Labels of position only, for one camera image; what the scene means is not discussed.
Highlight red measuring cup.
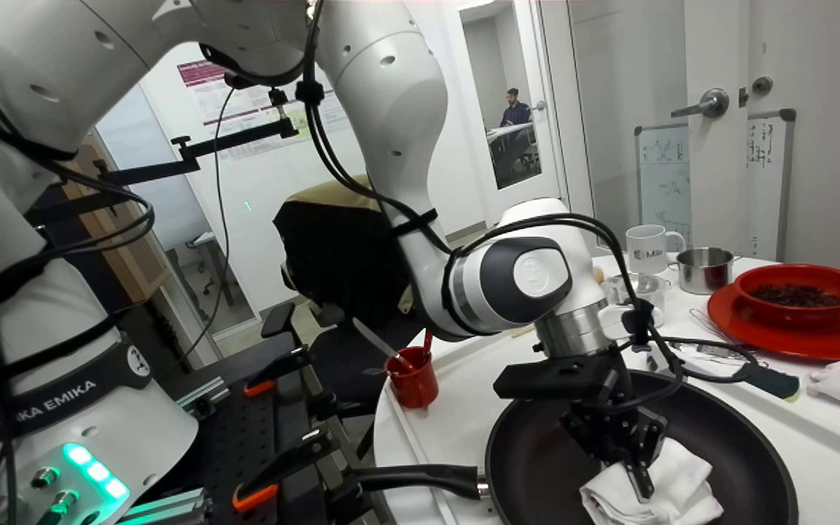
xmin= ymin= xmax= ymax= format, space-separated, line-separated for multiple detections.
xmin=383 ymin=330 xmax=444 ymax=411

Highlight silver lever door handle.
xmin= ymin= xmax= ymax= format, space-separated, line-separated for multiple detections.
xmin=695 ymin=88 xmax=735 ymax=122

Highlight tall steel cup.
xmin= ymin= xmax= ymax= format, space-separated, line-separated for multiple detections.
xmin=676 ymin=246 xmax=735 ymax=293

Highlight small door whiteboard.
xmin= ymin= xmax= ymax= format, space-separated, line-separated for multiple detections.
xmin=744 ymin=109 xmax=797 ymax=259
xmin=633 ymin=120 xmax=695 ymax=243

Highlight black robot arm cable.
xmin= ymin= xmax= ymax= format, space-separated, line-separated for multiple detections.
xmin=298 ymin=0 xmax=763 ymax=389

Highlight black chair with beige top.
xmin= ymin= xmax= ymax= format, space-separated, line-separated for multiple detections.
xmin=272 ymin=177 xmax=422 ymax=352

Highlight dark frying pan black handle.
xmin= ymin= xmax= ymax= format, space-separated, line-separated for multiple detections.
xmin=343 ymin=367 xmax=801 ymax=525

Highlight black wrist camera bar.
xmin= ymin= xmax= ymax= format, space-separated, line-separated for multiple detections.
xmin=490 ymin=352 xmax=633 ymax=403

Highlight pink paper sign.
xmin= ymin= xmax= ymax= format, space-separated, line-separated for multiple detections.
xmin=174 ymin=55 xmax=238 ymax=94

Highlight red bowl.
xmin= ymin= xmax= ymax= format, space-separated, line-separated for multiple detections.
xmin=708 ymin=281 xmax=840 ymax=364
xmin=733 ymin=262 xmax=840 ymax=314

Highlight dark green sponge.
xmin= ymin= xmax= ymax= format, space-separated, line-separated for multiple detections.
xmin=733 ymin=361 xmax=801 ymax=403

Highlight white towel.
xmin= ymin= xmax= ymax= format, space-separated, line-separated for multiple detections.
xmin=577 ymin=437 xmax=725 ymax=525

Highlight black perforated mounting table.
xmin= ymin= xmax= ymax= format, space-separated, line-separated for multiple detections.
xmin=145 ymin=317 xmax=384 ymax=525

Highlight silver door lock knob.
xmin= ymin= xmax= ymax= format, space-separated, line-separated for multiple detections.
xmin=738 ymin=75 xmax=775 ymax=109

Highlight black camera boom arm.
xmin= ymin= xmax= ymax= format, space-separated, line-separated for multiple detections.
xmin=95 ymin=115 xmax=304 ymax=189

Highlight standing person in dark jacket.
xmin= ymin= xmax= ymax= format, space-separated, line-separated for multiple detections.
xmin=495 ymin=84 xmax=536 ymax=135

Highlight white mug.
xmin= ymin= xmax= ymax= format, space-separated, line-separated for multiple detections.
xmin=625 ymin=221 xmax=689 ymax=281

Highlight brown wooden cabinet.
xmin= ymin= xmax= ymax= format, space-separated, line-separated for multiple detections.
xmin=52 ymin=129 xmax=174 ymax=310

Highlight dark brown beans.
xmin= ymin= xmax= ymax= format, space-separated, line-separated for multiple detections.
xmin=750 ymin=281 xmax=840 ymax=310

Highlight black orange bar clamp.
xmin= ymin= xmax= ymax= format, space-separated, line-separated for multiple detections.
xmin=229 ymin=425 xmax=346 ymax=516
xmin=238 ymin=347 xmax=311 ymax=403

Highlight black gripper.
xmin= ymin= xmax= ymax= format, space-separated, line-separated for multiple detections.
xmin=560 ymin=389 xmax=674 ymax=503

